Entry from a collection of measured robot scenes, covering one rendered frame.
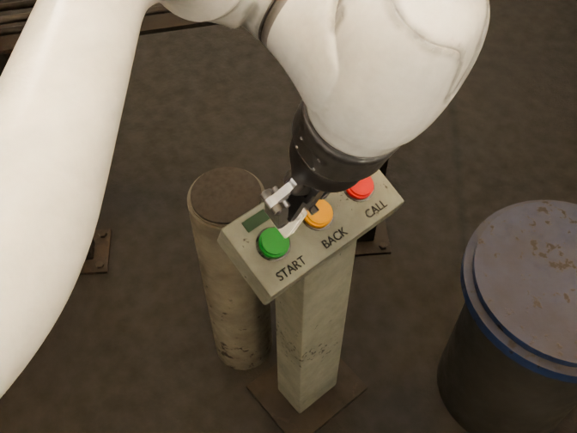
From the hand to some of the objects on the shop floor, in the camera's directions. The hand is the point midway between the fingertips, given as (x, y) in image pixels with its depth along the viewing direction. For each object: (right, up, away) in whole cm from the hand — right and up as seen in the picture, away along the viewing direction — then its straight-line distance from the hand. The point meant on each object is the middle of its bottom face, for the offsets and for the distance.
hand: (288, 216), depth 78 cm
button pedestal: (+4, -35, +60) cm, 70 cm away
